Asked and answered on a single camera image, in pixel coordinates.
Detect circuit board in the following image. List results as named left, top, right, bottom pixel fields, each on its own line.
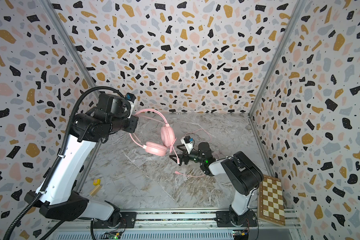
left=105, top=232, right=123, bottom=240
left=233, top=230, right=249, bottom=240

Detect left circuit board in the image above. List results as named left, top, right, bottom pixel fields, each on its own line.
left=105, top=232, right=123, bottom=240

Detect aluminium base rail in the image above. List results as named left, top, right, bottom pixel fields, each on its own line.
left=47, top=209, right=301, bottom=232

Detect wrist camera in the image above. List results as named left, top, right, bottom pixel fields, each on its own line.
left=125, top=93, right=137, bottom=103
left=181, top=136, right=195, bottom=154

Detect black corrugated cable conduit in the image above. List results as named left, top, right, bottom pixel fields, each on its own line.
left=2, top=86, right=127, bottom=240

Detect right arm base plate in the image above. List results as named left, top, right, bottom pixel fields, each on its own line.
left=214, top=210, right=258, bottom=228

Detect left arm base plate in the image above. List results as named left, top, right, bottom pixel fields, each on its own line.
left=93, top=212, right=137, bottom=229

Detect right circuit board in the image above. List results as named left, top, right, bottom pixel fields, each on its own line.
left=233, top=230, right=249, bottom=240

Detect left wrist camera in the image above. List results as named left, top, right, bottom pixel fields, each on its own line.
left=125, top=93, right=137, bottom=103

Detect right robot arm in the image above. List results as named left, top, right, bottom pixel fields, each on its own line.
left=170, top=142, right=264, bottom=227

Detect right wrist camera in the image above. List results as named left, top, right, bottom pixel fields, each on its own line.
left=181, top=136, right=195, bottom=154

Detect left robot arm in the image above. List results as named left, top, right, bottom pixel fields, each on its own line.
left=34, top=93, right=138, bottom=228

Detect yellow toy block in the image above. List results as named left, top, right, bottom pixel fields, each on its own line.
left=93, top=179, right=101, bottom=186

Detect pink headphones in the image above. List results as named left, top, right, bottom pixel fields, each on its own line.
left=130, top=109, right=177, bottom=157

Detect wooden block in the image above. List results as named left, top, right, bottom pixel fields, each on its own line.
left=90, top=185, right=102, bottom=197

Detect wooden chessboard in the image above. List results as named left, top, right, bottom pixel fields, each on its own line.
left=258, top=175, right=286, bottom=227

